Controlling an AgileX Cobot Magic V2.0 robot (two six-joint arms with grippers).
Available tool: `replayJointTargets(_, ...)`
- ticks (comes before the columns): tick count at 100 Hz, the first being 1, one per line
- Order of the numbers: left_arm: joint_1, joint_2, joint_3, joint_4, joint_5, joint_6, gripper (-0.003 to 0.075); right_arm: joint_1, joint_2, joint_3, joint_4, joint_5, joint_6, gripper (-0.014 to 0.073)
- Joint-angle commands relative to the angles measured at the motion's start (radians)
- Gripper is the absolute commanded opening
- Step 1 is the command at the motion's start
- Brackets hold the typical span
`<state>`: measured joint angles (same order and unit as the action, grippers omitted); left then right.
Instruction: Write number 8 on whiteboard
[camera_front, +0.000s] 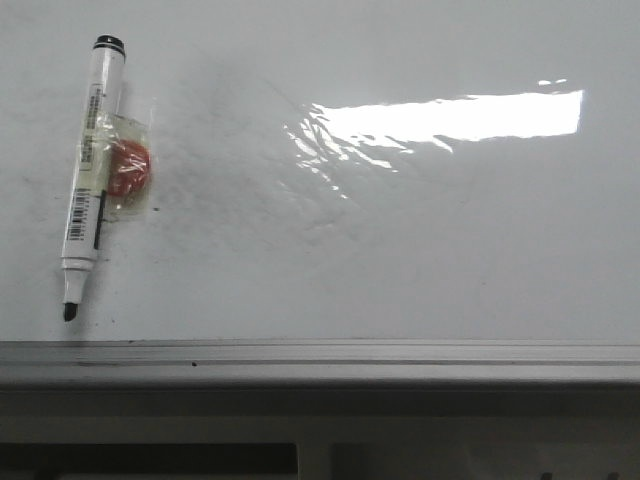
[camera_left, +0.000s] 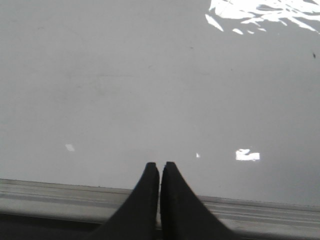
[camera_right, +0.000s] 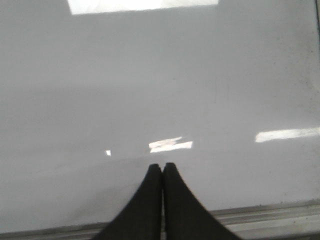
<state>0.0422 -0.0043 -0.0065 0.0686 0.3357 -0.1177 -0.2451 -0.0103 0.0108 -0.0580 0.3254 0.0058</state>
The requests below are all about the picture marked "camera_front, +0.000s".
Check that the white whiteboard surface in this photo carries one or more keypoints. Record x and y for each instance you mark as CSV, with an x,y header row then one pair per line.
x,y
439,170

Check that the grey aluminium whiteboard frame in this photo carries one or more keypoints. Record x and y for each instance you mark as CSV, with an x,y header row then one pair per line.
x,y
328,364

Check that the white whiteboard marker black tip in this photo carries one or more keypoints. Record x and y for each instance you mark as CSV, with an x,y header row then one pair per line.
x,y
89,188

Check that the red magnet taped to marker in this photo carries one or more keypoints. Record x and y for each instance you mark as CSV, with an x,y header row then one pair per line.
x,y
131,161

